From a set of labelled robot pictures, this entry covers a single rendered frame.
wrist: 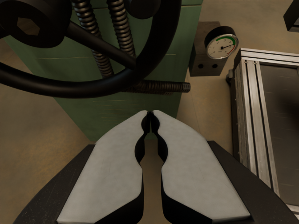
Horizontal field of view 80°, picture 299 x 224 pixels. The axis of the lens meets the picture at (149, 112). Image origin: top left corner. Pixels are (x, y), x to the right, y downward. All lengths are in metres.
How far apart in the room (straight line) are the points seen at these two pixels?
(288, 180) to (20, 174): 1.17
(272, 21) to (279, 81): 0.89
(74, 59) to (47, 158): 0.68
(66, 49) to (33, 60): 0.11
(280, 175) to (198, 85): 0.65
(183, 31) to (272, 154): 0.59
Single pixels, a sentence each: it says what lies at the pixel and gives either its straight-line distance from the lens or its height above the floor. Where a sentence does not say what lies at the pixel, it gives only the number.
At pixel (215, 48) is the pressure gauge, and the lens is 0.41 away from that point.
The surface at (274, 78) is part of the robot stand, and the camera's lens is 1.10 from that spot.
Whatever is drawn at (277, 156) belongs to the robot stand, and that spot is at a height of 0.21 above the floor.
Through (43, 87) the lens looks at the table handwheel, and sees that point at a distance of 0.32.
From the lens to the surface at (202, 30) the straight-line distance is 0.52.
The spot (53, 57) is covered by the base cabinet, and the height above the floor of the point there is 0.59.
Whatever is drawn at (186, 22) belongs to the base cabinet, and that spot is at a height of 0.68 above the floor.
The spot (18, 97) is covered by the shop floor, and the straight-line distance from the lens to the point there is 1.40.
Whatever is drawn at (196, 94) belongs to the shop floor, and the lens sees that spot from 1.15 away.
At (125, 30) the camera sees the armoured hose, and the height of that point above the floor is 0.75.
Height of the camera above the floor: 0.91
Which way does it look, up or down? 60 degrees down
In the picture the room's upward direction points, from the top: 2 degrees counter-clockwise
